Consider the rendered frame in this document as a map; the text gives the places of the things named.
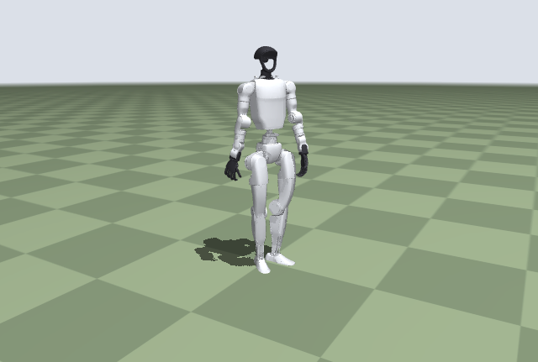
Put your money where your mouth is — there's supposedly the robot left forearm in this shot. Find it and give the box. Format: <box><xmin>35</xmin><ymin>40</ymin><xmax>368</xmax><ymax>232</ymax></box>
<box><xmin>292</xmin><ymin>120</ymin><xmax>309</xmax><ymax>152</ymax></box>

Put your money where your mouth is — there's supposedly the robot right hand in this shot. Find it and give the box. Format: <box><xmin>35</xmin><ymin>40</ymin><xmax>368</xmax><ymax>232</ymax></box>
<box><xmin>224</xmin><ymin>152</ymin><xmax>241</xmax><ymax>181</ymax></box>

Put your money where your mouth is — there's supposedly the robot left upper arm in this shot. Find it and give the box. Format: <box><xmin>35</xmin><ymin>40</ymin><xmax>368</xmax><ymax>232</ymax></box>
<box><xmin>285</xmin><ymin>81</ymin><xmax>303</xmax><ymax>123</ymax></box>

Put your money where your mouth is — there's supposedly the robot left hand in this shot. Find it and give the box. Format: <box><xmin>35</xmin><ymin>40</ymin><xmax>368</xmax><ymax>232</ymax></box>
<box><xmin>296</xmin><ymin>144</ymin><xmax>308</xmax><ymax>177</ymax></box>

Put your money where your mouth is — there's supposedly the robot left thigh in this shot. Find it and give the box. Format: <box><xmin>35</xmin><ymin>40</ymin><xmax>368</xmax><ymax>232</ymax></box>
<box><xmin>269</xmin><ymin>149</ymin><xmax>296</xmax><ymax>215</ymax></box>

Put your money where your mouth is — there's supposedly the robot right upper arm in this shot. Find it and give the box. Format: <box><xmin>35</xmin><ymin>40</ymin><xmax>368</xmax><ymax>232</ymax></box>
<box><xmin>237</xmin><ymin>81</ymin><xmax>255</xmax><ymax>129</ymax></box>

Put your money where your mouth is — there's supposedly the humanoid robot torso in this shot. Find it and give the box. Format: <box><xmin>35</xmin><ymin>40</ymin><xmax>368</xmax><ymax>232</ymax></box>
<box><xmin>250</xmin><ymin>76</ymin><xmax>287</xmax><ymax>164</ymax></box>

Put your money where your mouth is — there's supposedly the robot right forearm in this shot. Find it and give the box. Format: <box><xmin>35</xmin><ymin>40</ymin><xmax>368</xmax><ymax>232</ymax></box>
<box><xmin>230</xmin><ymin>117</ymin><xmax>246</xmax><ymax>159</ymax></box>

